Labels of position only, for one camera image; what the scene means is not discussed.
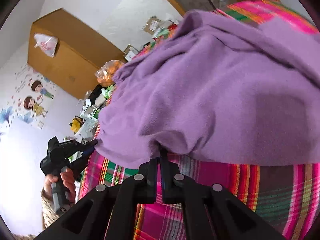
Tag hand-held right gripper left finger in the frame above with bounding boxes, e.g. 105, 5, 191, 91
35, 158, 160, 240

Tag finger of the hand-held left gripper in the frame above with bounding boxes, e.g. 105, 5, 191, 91
76, 140, 99, 151
71, 147, 97, 178

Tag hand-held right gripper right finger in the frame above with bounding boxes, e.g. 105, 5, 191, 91
160, 150, 285, 240

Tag purple fleece pants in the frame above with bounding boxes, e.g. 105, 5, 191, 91
94, 9, 320, 169

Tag person's left forearm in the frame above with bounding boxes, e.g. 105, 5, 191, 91
41, 190, 61, 230

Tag person's left hand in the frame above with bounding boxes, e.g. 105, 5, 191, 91
44, 169, 77, 203

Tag yellow paper bag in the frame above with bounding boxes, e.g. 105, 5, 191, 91
70, 116, 83, 132

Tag black pouch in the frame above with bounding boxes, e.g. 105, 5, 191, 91
89, 85, 103, 106

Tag bag of oranges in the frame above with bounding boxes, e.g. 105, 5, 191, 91
94, 60, 125, 85

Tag pink green plaid blanket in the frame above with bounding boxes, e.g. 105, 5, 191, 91
77, 0, 320, 240

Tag wooden wardrobe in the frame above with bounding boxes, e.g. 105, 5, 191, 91
27, 7, 126, 100

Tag white cardboard box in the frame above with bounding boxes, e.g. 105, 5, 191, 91
124, 45, 138, 62

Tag white plastic bag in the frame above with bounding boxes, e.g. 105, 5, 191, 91
34, 33, 59, 58

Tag brown labelled cardboard box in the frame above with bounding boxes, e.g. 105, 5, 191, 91
142, 16, 163, 35

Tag cartoon wall sticker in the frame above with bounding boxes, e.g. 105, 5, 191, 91
0, 65, 56, 140

